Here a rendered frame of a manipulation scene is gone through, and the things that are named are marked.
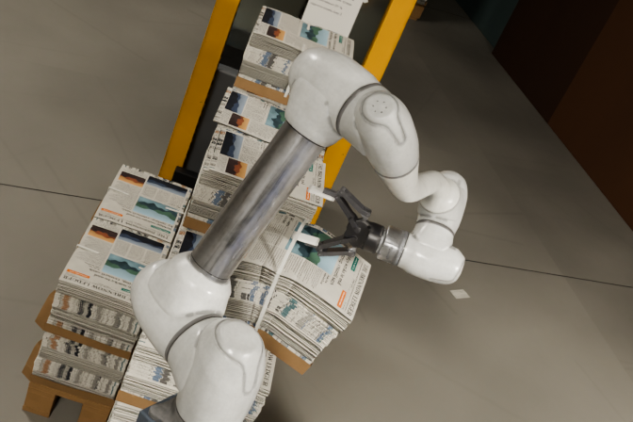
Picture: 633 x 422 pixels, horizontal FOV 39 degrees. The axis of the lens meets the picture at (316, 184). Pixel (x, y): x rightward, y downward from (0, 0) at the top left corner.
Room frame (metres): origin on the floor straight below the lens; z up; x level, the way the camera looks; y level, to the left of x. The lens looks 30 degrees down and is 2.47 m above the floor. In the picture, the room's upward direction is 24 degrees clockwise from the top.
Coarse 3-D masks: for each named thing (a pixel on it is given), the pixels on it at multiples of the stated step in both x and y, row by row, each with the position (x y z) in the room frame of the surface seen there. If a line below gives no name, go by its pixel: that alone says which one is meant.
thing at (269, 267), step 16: (288, 224) 1.99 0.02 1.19; (288, 240) 1.92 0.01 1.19; (272, 256) 1.82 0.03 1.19; (288, 256) 1.85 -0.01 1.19; (304, 256) 1.88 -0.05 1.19; (272, 272) 1.77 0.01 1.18; (288, 272) 1.79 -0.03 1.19; (288, 288) 1.77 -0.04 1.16; (256, 304) 1.76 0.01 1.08; (272, 304) 1.77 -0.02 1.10; (256, 320) 1.76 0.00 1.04
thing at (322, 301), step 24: (312, 264) 1.87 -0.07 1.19; (336, 264) 1.93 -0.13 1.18; (360, 264) 2.00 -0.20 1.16; (312, 288) 1.77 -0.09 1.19; (336, 288) 1.83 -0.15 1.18; (360, 288) 1.90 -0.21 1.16; (288, 312) 1.76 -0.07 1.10; (312, 312) 1.77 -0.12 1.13; (336, 312) 1.76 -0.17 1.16; (288, 336) 1.75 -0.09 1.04; (312, 336) 1.76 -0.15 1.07; (312, 360) 1.75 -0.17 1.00
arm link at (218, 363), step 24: (192, 336) 1.41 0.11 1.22; (216, 336) 1.38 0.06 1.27; (240, 336) 1.41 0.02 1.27; (168, 360) 1.41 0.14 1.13; (192, 360) 1.36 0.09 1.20; (216, 360) 1.35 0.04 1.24; (240, 360) 1.36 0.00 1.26; (264, 360) 1.41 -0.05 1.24; (192, 384) 1.34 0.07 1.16; (216, 384) 1.33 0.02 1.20; (240, 384) 1.34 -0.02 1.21; (192, 408) 1.33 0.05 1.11; (216, 408) 1.33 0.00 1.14; (240, 408) 1.35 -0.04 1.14
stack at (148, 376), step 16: (176, 240) 2.22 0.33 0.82; (192, 240) 2.25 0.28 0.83; (144, 336) 1.77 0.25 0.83; (144, 352) 1.74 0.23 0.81; (128, 368) 1.75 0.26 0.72; (144, 368) 1.74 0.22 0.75; (160, 368) 1.75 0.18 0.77; (272, 368) 1.86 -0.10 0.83; (128, 384) 1.73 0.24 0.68; (144, 384) 1.74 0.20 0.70; (160, 384) 1.74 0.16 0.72; (160, 400) 1.75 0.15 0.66; (256, 400) 1.78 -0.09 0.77; (112, 416) 1.73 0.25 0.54; (128, 416) 1.74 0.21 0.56; (256, 416) 1.78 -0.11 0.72
